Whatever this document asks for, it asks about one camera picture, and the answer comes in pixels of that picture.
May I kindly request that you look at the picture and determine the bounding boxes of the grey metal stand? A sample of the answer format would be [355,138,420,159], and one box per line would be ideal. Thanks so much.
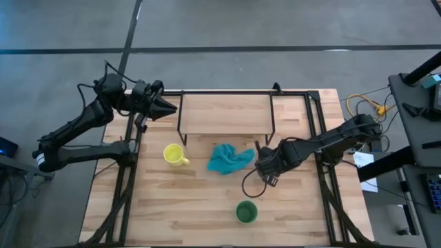
[0,154,56,248]

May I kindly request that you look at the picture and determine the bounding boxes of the black keyboard coloured keys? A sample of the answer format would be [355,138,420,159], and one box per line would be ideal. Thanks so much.
[419,173,441,214]

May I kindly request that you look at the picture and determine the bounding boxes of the black slanted pole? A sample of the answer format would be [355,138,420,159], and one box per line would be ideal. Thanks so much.
[402,50,441,87]

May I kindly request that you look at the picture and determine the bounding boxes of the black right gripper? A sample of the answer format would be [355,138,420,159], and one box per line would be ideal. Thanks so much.
[254,140,289,177]

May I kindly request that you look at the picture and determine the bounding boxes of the teal cloth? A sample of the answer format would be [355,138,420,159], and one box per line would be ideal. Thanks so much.
[206,143,256,176]

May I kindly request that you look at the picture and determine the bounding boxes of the white paper sheet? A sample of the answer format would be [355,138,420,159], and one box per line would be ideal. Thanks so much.
[353,151,379,193]

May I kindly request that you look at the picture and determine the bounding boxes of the black handheld tool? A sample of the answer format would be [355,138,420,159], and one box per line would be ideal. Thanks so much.
[402,102,441,122]

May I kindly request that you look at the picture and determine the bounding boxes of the teal box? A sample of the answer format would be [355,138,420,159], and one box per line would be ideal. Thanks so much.
[422,73,441,90]

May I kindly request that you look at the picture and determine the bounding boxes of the dark tablet screen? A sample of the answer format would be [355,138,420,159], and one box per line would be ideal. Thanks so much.
[433,81,441,112]

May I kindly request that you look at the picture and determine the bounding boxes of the black aluminium table frame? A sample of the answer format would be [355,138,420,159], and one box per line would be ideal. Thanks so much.
[78,90,376,247]

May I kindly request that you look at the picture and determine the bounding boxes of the grey desk with keyboard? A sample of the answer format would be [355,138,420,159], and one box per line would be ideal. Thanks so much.
[401,164,441,248]

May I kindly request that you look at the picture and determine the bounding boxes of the yellow cable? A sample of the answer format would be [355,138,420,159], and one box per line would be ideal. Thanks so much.
[346,93,396,120]

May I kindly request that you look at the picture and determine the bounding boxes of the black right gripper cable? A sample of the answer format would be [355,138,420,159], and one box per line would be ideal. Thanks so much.
[241,167,269,199]

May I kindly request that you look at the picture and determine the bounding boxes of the wooden shelf black metal legs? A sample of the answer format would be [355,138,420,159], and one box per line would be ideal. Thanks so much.
[176,90,276,146]

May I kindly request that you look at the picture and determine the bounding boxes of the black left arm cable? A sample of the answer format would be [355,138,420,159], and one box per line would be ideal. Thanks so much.
[76,60,139,114]

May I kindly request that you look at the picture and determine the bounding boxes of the grey side desk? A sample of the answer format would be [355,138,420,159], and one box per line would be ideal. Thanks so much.
[388,72,441,169]

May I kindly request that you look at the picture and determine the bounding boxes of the green cup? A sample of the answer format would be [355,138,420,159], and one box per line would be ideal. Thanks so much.
[235,200,258,224]

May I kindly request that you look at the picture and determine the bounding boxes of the yellow mug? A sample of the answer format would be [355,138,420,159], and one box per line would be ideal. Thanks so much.
[163,143,191,168]

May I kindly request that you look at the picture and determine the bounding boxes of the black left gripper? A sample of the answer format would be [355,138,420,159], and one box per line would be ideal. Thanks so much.
[130,79,178,122]

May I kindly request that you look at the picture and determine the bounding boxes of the black device blue light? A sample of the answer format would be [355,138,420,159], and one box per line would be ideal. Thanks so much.
[0,136,19,158]

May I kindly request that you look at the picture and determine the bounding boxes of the black power adapter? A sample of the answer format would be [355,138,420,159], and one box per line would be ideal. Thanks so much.
[371,136,390,152]

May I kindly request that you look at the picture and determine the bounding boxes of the black metal beam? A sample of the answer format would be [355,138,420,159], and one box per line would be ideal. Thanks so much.
[357,146,416,183]

